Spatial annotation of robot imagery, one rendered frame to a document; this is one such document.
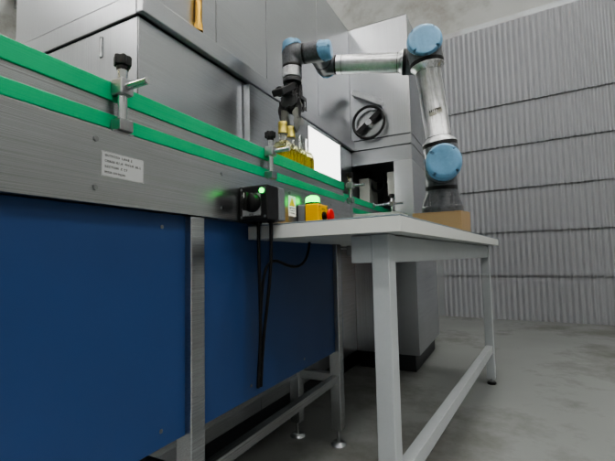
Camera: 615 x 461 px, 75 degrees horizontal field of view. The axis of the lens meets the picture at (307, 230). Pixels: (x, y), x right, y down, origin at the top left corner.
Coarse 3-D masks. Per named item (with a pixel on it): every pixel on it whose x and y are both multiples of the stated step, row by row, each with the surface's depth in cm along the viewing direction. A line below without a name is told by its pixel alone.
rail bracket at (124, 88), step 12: (120, 60) 65; (120, 72) 66; (120, 84) 65; (132, 84) 64; (144, 84) 64; (120, 96) 65; (132, 96) 67; (120, 108) 65; (120, 120) 64; (120, 132) 65; (132, 132) 66
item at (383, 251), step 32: (352, 256) 88; (384, 256) 84; (416, 256) 102; (448, 256) 132; (480, 256) 189; (384, 288) 84; (384, 320) 83; (384, 352) 83; (480, 352) 190; (384, 384) 82; (384, 416) 82; (448, 416) 120; (384, 448) 82; (416, 448) 96
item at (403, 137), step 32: (352, 32) 256; (384, 32) 246; (352, 96) 253; (384, 96) 244; (416, 96) 257; (384, 128) 242; (416, 128) 252; (352, 160) 251; (384, 160) 241; (416, 160) 247
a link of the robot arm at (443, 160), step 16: (416, 32) 135; (432, 32) 134; (416, 48) 134; (432, 48) 133; (416, 64) 137; (432, 64) 135; (416, 80) 140; (432, 80) 136; (432, 96) 135; (432, 112) 136; (432, 128) 136; (448, 128) 136; (432, 144) 135; (448, 144) 132; (432, 160) 133; (448, 160) 132; (432, 176) 136; (448, 176) 133
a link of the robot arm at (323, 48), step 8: (320, 40) 148; (328, 40) 147; (304, 48) 149; (312, 48) 148; (320, 48) 147; (328, 48) 147; (304, 56) 150; (312, 56) 149; (320, 56) 148; (328, 56) 148; (320, 64) 154; (328, 64) 157
